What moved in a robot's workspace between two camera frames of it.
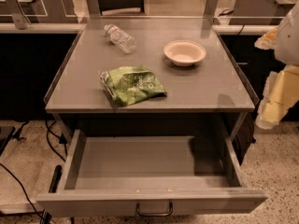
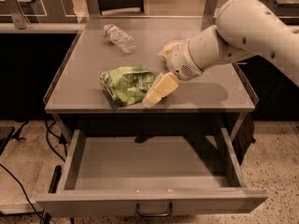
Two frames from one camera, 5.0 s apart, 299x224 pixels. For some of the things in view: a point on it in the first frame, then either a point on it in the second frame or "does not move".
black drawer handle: x=143 y=214 does not move
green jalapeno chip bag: x=130 y=85 does not move
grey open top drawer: x=112 y=175 does not move
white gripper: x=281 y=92 -> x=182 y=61
